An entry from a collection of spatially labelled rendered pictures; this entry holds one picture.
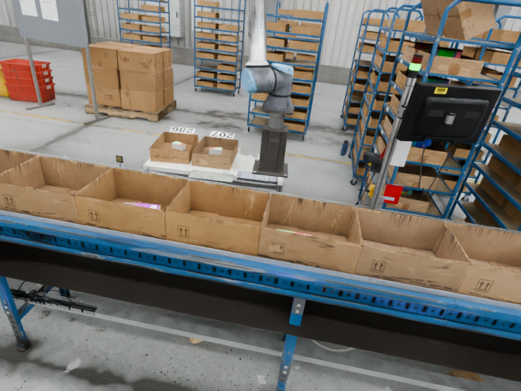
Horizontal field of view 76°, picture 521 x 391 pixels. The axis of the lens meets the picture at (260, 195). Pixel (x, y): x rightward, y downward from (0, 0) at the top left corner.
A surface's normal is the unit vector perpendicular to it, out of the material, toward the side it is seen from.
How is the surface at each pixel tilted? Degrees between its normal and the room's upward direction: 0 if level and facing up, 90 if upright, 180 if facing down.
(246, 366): 0
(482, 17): 91
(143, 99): 91
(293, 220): 89
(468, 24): 91
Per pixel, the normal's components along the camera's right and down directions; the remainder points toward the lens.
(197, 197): -0.15, 0.47
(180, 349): 0.10, -0.87
